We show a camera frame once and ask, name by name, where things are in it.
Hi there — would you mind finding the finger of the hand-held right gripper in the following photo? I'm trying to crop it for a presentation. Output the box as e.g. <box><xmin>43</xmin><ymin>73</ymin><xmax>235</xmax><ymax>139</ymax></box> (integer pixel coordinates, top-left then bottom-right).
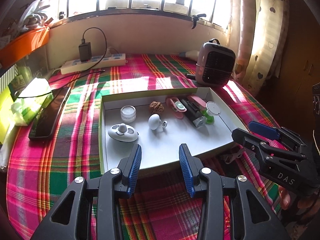
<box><xmin>248</xmin><ymin>120</ymin><xmax>310</xmax><ymax>155</ymax></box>
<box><xmin>231</xmin><ymin>128</ymin><xmax>313</xmax><ymax>173</ymax></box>

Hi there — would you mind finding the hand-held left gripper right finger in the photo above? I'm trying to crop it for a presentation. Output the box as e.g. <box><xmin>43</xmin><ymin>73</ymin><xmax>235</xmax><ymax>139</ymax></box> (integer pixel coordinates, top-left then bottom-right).
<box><xmin>178</xmin><ymin>144</ymin><xmax>290</xmax><ymax>240</ymax></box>

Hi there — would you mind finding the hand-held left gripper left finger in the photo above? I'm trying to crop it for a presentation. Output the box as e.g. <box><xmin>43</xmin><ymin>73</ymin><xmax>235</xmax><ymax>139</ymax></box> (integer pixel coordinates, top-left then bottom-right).
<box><xmin>29</xmin><ymin>144</ymin><xmax>142</xmax><ymax>240</ymax></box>

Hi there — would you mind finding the green and white cardboard box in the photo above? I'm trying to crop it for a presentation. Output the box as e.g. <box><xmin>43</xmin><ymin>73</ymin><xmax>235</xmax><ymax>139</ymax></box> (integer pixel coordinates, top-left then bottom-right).
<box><xmin>99</xmin><ymin>87</ymin><xmax>250</xmax><ymax>176</ymax></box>

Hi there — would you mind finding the grey and white panda gadget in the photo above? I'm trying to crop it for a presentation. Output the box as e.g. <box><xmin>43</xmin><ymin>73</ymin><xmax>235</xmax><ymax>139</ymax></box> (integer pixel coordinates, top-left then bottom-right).
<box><xmin>108</xmin><ymin>123</ymin><xmax>139</xmax><ymax>143</ymax></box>

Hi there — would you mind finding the green holder with white top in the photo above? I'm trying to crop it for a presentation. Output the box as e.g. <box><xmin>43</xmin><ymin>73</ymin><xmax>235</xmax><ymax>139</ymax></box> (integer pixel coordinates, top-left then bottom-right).
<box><xmin>201</xmin><ymin>101</ymin><xmax>222</xmax><ymax>125</ymax></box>

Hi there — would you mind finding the white mushroom-shaped knob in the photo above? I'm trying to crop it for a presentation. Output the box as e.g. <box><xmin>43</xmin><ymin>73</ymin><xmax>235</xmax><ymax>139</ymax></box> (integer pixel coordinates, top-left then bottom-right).
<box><xmin>148</xmin><ymin>114</ymin><xmax>162</xmax><ymax>130</ymax></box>

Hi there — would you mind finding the small white jar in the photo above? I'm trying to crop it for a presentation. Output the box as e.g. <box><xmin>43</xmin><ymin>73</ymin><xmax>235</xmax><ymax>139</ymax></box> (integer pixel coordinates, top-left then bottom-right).
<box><xmin>120</xmin><ymin>105</ymin><xmax>137</xmax><ymax>123</ymax></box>

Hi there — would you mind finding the pink clip with green button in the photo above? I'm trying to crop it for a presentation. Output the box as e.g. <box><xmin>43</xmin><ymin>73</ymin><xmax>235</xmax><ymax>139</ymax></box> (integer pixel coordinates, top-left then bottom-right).
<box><xmin>165</xmin><ymin>96</ymin><xmax>187</xmax><ymax>119</ymax></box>

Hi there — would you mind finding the brown walnut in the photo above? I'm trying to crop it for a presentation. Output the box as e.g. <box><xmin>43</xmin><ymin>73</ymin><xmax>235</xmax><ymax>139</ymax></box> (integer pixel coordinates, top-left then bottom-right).
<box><xmin>149</xmin><ymin>101</ymin><xmax>164</xmax><ymax>114</ymax></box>

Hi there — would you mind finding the person's right hand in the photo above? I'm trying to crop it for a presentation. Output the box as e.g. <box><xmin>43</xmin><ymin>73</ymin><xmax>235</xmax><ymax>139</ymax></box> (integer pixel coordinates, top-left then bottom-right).
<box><xmin>277</xmin><ymin>185</ymin><xmax>320</xmax><ymax>210</ymax></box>

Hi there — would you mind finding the pink and green plaid blanket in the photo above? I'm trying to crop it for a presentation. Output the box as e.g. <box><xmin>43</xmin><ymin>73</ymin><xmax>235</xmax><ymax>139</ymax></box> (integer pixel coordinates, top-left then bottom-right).
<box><xmin>6</xmin><ymin>53</ymin><xmax>288</xmax><ymax>240</ymax></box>

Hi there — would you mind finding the brown wooden cabinet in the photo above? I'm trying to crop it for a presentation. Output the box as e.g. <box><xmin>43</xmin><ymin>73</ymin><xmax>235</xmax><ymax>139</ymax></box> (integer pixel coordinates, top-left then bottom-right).
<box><xmin>272</xmin><ymin>0</ymin><xmax>320</xmax><ymax>140</ymax></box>

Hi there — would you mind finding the small grey space heater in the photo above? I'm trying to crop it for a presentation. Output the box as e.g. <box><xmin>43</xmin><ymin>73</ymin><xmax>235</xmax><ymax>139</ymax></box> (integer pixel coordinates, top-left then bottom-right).
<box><xmin>195</xmin><ymin>39</ymin><xmax>236</xmax><ymax>88</ymax></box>

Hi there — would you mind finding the cream curtain with heart print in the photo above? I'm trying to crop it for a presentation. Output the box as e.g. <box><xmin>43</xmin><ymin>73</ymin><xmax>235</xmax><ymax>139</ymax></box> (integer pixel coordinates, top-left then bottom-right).
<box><xmin>229</xmin><ymin>0</ymin><xmax>290</xmax><ymax>98</ymax></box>

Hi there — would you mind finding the pale fabric pouch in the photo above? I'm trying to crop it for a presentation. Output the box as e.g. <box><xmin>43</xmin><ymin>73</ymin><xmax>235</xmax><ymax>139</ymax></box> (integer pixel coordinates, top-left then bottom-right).
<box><xmin>179</xmin><ymin>50</ymin><xmax>200</xmax><ymax>61</ymax></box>

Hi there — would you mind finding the black smartphone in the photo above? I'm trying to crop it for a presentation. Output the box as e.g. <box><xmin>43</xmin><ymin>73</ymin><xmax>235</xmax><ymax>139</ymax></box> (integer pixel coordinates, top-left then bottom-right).
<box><xmin>28</xmin><ymin>87</ymin><xmax>72</xmax><ymax>141</ymax></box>

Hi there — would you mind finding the white power strip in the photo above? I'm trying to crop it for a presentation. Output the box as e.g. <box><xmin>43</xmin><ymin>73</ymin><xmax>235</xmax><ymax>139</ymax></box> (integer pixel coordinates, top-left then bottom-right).
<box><xmin>61</xmin><ymin>53</ymin><xmax>126</xmax><ymax>75</ymax></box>

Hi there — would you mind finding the green and white tissue pack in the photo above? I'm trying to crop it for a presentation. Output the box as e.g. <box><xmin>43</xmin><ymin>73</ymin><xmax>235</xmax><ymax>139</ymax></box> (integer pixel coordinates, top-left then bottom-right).
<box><xmin>10</xmin><ymin>78</ymin><xmax>54</xmax><ymax>126</ymax></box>

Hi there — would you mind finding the black charger adapter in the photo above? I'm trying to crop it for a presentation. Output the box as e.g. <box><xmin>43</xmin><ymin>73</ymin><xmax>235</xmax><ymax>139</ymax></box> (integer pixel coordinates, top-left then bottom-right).
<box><xmin>78</xmin><ymin>42</ymin><xmax>92</xmax><ymax>62</ymax></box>

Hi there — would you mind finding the yellow-green box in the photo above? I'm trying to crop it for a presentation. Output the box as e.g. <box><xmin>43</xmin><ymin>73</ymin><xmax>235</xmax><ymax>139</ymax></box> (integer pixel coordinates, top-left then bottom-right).
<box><xmin>0</xmin><ymin>87</ymin><xmax>15</xmax><ymax>145</ymax></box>

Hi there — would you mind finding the green and white striped box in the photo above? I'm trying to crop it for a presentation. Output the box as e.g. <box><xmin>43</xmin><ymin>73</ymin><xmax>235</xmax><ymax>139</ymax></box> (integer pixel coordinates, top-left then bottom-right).
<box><xmin>0</xmin><ymin>64</ymin><xmax>19</xmax><ymax>94</ymax></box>

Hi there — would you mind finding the orange plastic tray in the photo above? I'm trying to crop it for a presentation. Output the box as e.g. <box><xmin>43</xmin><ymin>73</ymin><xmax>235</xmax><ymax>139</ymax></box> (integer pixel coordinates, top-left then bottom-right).
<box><xmin>0</xmin><ymin>26</ymin><xmax>50</xmax><ymax>68</ymax></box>

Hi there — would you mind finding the clear plastic bag with plants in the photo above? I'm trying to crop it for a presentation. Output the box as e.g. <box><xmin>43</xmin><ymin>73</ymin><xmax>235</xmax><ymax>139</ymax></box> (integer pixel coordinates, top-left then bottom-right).
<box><xmin>19</xmin><ymin>0</ymin><xmax>54</xmax><ymax>30</ymax></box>

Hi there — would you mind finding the white cable with plug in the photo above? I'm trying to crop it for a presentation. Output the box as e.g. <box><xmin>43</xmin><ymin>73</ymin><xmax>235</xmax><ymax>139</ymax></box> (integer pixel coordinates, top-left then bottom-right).
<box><xmin>219</xmin><ymin>149</ymin><xmax>247</xmax><ymax>165</ymax></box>

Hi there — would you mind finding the black window handle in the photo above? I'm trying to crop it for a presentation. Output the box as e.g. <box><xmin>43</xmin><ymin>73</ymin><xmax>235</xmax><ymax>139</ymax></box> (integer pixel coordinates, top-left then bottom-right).
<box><xmin>190</xmin><ymin>13</ymin><xmax>207</xmax><ymax>30</ymax></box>

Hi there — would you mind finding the black charger with cable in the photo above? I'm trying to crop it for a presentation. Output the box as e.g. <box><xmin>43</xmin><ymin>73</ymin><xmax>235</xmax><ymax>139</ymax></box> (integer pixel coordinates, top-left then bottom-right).
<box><xmin>14</xmin><ymin>27</ymin><xmax>108</xmax><ymax>99</ymax></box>

